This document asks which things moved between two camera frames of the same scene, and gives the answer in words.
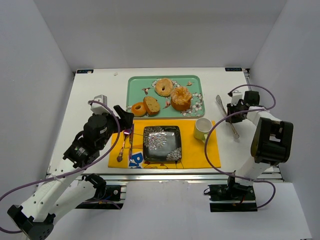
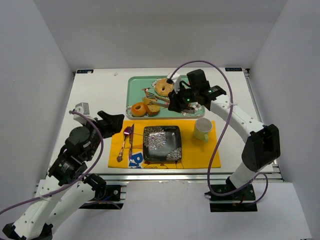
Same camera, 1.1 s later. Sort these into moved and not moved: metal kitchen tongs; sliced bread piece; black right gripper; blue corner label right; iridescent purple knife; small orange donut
Moved: metal kitchen tongs; black right gripper
Not moved: iridescent purple knife; small orange donut; sliced bread piece; blue corner label right
